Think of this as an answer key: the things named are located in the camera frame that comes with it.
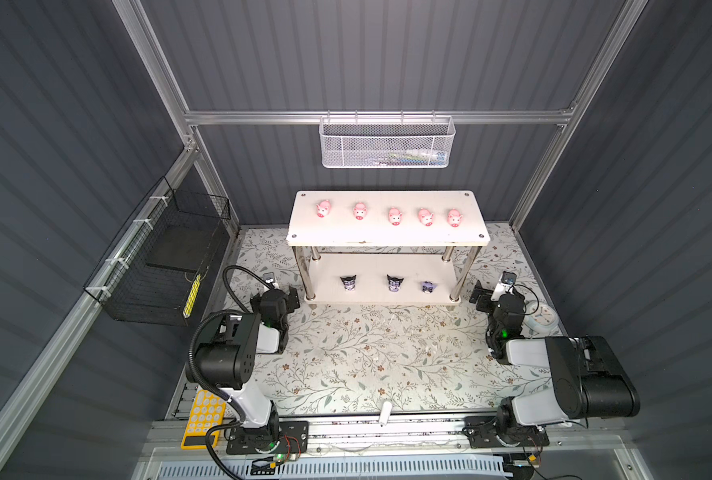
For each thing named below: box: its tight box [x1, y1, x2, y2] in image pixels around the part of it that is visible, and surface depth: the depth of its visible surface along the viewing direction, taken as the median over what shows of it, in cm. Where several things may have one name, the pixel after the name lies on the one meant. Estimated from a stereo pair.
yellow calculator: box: [180, 389, 226, 449], surface depth 77 cm
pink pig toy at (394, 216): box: [388, 207, 403, 226], surface depth 75 cm
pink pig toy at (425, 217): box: [418, 208, 434, 227], surface depth 74 cm
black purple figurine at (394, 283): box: [387, 274, 404, 292], surface depth 93 cm
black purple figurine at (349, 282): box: [340, 274, 357, 291], surface depth 93 cm
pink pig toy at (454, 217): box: [447, 208, 463, 228], surface depth 74 cm
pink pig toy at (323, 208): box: [316, 200, 332, 218], surface depth 77 cm
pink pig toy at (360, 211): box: [353, 202, 368, 221], surface depth 76 cm
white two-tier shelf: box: [286, 190, 491, 304], surface depth 80 cm
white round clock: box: [523, 301, 559, 332], surface depth 93 cm
